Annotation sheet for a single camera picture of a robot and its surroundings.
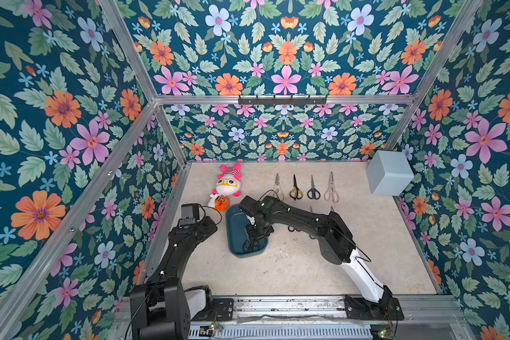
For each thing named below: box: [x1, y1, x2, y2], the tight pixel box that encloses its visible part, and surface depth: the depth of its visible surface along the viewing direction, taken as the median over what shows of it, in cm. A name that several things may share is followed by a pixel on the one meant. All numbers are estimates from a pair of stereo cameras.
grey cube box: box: [366, 150, 416, 197], surface depth 98 cm
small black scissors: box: [306, 174, 321, 200], surface depth 109 cm
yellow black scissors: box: [289, 174, 304, 202], surface depth 107 cm
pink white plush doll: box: [207, 162, 243, 212], surface depth 104 cm
